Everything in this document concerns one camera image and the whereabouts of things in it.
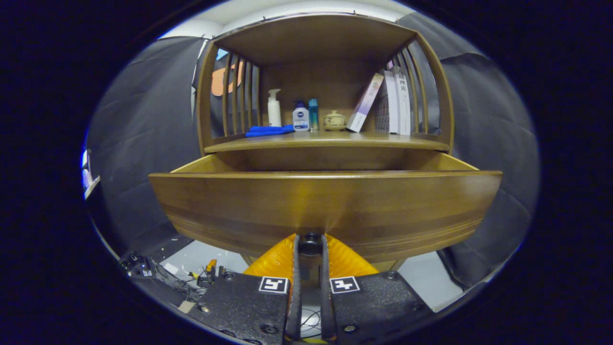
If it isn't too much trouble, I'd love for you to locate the thin black cable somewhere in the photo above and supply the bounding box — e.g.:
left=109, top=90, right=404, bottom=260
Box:
left=301, top=309, right=321, bottom=337

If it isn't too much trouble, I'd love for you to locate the plain white book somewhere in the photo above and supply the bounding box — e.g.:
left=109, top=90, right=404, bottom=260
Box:
left=383, top=70, right=399, bottom=135

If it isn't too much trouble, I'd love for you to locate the wooden countertop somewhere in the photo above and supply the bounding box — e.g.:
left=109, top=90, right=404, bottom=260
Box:
left=204, top=130, right=450, bottom=153

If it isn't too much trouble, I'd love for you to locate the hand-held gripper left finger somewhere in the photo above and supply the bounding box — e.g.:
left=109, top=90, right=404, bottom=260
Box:
left=188, top=233, right=303, bottom=345

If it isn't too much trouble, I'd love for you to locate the blue folded cloth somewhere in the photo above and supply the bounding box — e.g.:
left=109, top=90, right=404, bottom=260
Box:
left=245, top=125, right=295, bottom=138

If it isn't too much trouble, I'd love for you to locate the wooden drawer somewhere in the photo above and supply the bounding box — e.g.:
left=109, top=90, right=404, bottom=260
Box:
left=148, top=152, right=503, bottom=263

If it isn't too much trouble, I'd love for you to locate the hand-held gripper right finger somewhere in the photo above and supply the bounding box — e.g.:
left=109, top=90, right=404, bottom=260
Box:
left=320, top=233, right=434, bottom=345

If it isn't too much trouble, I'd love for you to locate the white book with black lettering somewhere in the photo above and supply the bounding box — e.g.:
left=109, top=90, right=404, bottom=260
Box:
left=394, top=66, right=411, bottom=136

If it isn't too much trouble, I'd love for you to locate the black device with cables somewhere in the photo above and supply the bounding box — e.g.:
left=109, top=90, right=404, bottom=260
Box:
left=120, top=253, right=166, bottom=281

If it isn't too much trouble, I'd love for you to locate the purple book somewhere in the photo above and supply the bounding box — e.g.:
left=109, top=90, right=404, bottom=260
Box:
left=346, top=72, right=385, bottom=133

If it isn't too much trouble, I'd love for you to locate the white and blue equipment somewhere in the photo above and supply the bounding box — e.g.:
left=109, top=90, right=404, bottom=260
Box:
left=81, top=149, right=101, bottom=199

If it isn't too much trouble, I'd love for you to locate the dark patterned book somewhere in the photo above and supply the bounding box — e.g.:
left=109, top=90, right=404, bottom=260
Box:
left=375, top=81, right=389, bottom=133

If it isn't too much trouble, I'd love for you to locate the white pump bottle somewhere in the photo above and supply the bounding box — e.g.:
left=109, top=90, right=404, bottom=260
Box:
left=267, top=89, right=282, bottom=127

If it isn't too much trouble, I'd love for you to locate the white lotion bottle blue cap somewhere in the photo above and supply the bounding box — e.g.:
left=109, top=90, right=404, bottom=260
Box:
left=293, top=101, right=310, bottom=132

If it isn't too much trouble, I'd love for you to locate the wooden cabinet with slatted shelf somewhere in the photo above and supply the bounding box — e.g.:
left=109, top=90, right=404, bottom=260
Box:
left=195, top=13, right=454, bottom=274

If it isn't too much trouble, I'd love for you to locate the cream lidded teacup with saucer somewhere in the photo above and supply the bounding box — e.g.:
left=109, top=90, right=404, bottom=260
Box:
left=323, top=110, right=347, bottom=131

